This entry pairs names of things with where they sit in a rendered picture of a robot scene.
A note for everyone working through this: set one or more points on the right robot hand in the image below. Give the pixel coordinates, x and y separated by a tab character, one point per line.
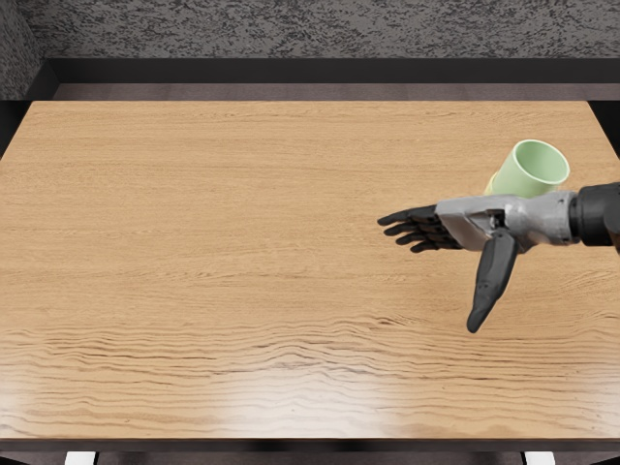
528	218

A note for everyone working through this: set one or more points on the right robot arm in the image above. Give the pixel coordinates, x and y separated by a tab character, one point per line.
598	215

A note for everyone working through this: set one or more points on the light green cup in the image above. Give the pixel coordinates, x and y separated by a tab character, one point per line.
523	176

